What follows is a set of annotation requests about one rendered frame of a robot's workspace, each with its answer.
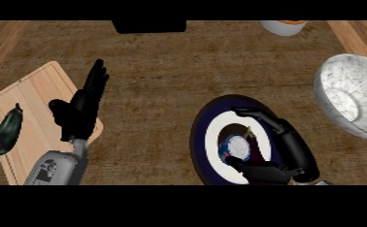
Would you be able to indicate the dark purple eggplant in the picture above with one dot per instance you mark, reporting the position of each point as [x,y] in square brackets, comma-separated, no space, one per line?
[250,140]

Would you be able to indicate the dark blue and white plate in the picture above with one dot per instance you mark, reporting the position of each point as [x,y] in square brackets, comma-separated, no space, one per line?
[210,140]

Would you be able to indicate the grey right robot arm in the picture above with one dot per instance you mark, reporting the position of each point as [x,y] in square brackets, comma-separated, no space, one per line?
[317,183]

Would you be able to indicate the black appliance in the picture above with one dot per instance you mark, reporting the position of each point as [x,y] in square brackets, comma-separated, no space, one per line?
[148,26]

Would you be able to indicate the dark green eggplant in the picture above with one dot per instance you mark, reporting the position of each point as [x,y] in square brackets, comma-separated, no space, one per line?
[9,130]

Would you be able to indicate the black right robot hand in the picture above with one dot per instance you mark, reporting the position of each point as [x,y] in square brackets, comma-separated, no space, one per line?
[293,146]

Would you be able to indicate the white cup with orange top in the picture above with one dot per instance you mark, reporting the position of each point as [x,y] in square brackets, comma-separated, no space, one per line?
[282,27]

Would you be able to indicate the blue can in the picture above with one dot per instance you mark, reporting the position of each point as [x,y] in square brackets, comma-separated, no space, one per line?
[237,147]

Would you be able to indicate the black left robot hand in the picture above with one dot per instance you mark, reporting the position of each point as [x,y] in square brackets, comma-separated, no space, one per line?
[78,108]

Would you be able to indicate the white marble bowl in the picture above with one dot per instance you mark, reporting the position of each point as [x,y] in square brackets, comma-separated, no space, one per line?
[346,91]

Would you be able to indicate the pale wooden cutting board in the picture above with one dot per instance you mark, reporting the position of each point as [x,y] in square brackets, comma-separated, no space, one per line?
[35,114]

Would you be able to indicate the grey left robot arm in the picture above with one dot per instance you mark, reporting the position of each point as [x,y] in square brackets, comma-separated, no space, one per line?
[56,168]

